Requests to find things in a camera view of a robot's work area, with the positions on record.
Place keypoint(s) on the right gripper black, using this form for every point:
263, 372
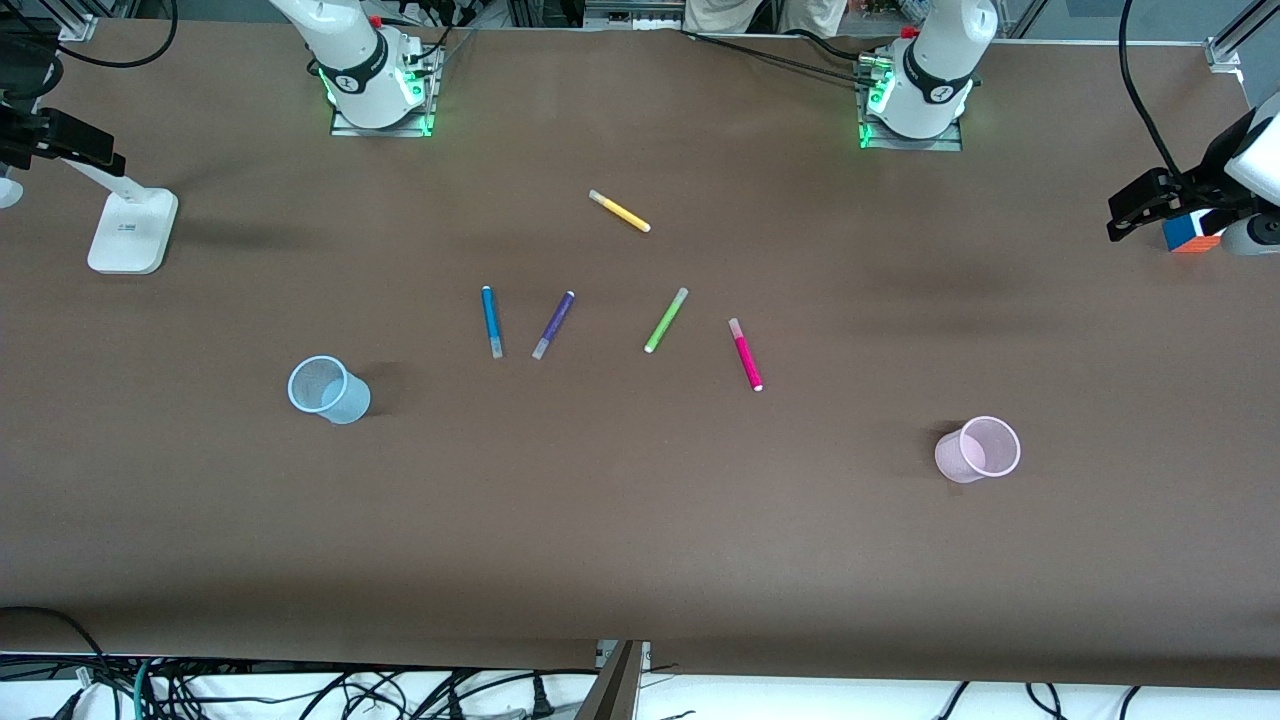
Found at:
18, 132

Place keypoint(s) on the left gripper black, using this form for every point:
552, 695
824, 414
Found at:
1208, 166

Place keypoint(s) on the pink marker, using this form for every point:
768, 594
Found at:
745, 355

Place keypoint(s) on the blue marker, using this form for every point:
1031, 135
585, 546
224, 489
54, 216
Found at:
490, 320

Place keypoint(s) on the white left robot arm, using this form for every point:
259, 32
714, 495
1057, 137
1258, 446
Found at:
940, 60

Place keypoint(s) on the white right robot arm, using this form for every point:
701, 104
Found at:
350, 50

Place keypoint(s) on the colourful puzzle cube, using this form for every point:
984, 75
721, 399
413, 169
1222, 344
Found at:
1185, 235

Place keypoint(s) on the white round-edged object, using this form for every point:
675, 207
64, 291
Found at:
6, 193

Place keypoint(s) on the white desk lamp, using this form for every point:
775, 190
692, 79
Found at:
130, 235

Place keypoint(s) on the translucent pink plastic cup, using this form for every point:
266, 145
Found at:
955, 460

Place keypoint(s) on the translucent blue plastic cup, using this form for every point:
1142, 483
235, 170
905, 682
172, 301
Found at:
350, 402

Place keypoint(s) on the person in beige trousers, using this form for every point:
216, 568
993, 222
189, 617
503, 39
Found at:
740, 12

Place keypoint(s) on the green marker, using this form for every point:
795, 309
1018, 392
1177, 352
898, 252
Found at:
665, 320

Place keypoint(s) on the purple marker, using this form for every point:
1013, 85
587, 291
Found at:
553, 325

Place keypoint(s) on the yellow marker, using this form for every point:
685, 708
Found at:
620, 211

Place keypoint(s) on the black power plug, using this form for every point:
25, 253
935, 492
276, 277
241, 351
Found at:
541, 700

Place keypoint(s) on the dark table leg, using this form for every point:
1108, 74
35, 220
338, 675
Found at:
612, 692

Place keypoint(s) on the aluminium frame profile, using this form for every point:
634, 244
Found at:
1225, 50
78, 22

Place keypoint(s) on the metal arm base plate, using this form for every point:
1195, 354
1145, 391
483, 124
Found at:
950, 145
342, 127

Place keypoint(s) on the aluminium frame structure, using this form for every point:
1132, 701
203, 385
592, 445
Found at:
560, 12

